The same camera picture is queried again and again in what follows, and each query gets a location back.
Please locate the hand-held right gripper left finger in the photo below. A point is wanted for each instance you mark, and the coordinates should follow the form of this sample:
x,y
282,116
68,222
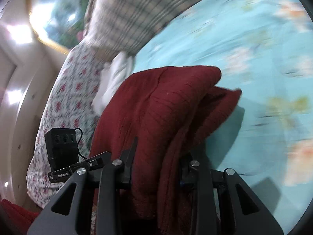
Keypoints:
x,y
110,195

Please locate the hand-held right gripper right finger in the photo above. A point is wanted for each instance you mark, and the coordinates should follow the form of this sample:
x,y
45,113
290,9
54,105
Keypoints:
x,y
207,195

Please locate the maroon knit sweater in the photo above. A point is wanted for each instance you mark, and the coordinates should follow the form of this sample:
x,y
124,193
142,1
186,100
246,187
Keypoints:
x,y
159,117

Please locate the floral print blanket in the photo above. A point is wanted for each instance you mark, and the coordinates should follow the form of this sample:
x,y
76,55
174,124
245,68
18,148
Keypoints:
x,y
66,102

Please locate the dark red cloth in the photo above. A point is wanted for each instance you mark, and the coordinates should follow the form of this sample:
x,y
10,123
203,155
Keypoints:
x,y
17,215

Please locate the white knit cloth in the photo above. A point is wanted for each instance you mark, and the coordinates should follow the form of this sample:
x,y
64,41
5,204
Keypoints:
x,y
113,78

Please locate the light blue floral bed sheet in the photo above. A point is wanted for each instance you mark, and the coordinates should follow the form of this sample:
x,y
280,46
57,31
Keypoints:
x,y
244,78

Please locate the gold framed landscape painting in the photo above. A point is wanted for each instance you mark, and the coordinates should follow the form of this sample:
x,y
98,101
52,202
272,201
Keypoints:
x,y
58,12

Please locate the plaid pillow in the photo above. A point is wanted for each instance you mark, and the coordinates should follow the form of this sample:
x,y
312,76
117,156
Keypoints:
x,y
132,12

